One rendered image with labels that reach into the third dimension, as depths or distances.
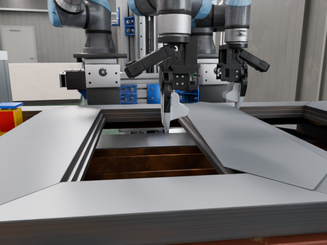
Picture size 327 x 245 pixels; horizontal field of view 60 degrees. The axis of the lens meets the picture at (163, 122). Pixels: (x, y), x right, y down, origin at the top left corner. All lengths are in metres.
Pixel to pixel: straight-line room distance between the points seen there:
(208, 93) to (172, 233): 1.04
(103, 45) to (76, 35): 10.54
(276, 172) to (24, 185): 0.35
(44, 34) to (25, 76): 5.13
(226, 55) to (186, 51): 0.32
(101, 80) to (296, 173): 0.88
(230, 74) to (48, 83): 6.14
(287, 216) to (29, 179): 0.33
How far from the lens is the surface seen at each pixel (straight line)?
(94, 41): 1.30
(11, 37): 12.03
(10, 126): 0.93
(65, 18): 1.26
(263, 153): 0.53
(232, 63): 0.94
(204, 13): 0.82
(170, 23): 0.62
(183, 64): 0.64
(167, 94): 0.61
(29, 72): 6.92
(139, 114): 0.94
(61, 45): 11.83
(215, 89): 1.33
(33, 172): 0.46
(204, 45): 1.40
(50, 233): 0.34
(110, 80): 1.17
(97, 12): 1.31
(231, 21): 0.93
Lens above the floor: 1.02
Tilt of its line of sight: 13 degrees down
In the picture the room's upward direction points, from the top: straight up
